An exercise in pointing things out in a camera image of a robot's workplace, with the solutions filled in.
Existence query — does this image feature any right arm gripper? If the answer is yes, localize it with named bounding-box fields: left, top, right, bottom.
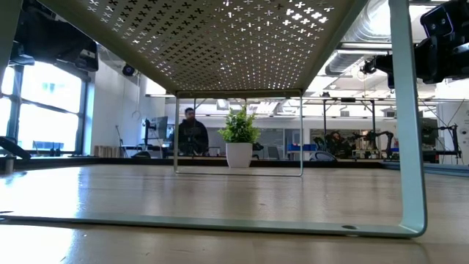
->
left=373, top=34, right=469, bottom=89

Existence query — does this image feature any ceiling light strip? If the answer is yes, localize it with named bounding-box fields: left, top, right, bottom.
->
left=339, top=42, right=393, bottom=51

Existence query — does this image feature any black computer monitor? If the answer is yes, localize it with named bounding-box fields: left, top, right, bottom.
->
left=421, top=117, right=440, bottom=146

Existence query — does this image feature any person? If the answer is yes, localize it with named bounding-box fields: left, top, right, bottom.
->
left=177, top=107, right=210, bottom=157
left=324, top=131, right=347, bottom=159

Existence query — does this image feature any blue storage bin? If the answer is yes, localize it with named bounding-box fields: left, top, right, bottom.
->
left=287, top=143, right=318, bottom=153

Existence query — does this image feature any green perforated metal shelf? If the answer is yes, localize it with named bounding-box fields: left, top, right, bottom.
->
left=0, top=0, right=429, bottom=238

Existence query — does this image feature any green plant in white pot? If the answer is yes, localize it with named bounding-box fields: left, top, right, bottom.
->
left=218, top=106, right=262, bottom=169

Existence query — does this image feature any grey computer monitor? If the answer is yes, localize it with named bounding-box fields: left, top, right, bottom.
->
left=144, top=116, right=169, bottom=141

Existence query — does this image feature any black overhead camera rig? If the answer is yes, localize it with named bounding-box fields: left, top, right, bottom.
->
left=361, top=58, right=377, bottom=76

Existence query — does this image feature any silver ventilation duct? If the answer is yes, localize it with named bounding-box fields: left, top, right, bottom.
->
left=324, top=0, right=392, bottom=77

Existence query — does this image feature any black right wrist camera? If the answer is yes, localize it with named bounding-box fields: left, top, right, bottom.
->
left=420, top=0, right=469, bottom=37

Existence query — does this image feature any black aluminium table frame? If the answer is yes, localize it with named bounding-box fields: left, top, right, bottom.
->
left=0, top=155, right=469, bottom=177

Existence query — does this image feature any black curved bracket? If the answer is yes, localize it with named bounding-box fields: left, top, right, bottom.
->
left=0, top=136, right=32, bottom=161

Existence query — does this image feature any grey cylindrical post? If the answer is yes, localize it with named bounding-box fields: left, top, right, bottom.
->
left=0, top=155, right=15, bottom=174

